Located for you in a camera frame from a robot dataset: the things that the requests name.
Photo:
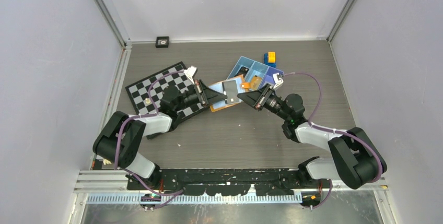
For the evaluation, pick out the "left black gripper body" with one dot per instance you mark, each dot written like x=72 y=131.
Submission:
x=202 y=96

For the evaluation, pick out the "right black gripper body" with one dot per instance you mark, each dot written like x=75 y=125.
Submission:
x=265 y=98

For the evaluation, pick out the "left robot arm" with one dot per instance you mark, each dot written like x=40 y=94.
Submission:
x=120 y=138

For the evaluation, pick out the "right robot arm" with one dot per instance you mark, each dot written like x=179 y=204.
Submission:
x=354 y=158

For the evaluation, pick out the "dark grey credit card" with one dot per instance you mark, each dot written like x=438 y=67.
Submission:
x=230 y=89

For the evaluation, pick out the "orange item in tray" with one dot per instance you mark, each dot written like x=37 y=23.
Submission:
x=255 y=82

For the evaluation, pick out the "blue compartment tray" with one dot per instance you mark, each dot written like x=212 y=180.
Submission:
x=255 y=68

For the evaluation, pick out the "black item in tray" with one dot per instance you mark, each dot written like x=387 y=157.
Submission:
x=242 y=71

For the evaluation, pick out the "blue orange toy block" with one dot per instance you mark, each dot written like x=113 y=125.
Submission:
x=270 y=59

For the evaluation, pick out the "black white chessboard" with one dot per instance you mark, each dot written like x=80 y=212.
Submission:
x=152 y=87

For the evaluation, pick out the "small black square device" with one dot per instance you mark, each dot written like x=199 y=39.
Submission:
x=162 y=42

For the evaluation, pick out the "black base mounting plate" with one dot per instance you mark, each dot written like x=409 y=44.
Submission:
x=228 y=182

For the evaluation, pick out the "small beige peg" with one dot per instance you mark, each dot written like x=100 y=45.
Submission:
x=106 y=162

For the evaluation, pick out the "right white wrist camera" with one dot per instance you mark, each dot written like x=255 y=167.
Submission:
x=278 y=80

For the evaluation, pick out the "aluminium frame rail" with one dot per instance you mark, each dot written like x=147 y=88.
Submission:
x=101 y=181

